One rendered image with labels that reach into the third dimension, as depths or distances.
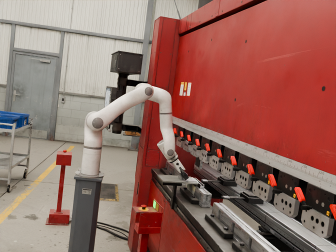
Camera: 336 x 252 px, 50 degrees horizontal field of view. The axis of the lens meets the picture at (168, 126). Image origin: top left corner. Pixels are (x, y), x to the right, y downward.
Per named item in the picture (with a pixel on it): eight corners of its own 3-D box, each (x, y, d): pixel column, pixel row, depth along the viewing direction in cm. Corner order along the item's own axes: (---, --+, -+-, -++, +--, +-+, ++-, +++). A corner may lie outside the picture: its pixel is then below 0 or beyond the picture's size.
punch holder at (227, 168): (220, 173, 216) (224, 146, 215) (233, 173, 218) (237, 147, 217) (230, 179, 202) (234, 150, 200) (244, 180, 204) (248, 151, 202)
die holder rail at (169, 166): (165, 170, 344) (166, 160, 343) (171, 170, 346) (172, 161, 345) (179, 184, 296) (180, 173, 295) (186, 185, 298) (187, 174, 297)
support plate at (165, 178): (157, 175, 268) (157, 174, 268) (190, 177, 275) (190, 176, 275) (162, 182, 251) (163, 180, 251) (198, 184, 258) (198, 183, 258)
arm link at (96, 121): (91, 132, 244) (94, 136, 229) (82, 117, 240) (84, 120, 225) (152, 94, 254) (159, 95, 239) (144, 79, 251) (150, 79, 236)
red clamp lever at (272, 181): (268, 173, 157) (274, 192, 151) (276, 173, 158) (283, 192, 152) (266, 175, 159) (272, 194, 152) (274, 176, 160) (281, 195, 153)
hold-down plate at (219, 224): (204, 218, 222) (205, 213, 222) (212, 218, 224) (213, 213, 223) (223, 238, 193) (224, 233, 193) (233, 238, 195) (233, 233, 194)
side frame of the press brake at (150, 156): (127, 243, 375) (154, 20, 354) (203, 245, 397) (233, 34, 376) (130, 255, 351) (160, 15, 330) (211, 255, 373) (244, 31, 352)
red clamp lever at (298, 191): (294, 185, 138) (303, 208, 132) (304, 186, 139) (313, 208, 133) (292, 188, 139) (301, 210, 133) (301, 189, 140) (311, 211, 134)
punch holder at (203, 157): (198, 159, 255) (201, 136, 253) (209, 160, 257) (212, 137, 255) (205, 163, 240) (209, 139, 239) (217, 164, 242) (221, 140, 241)
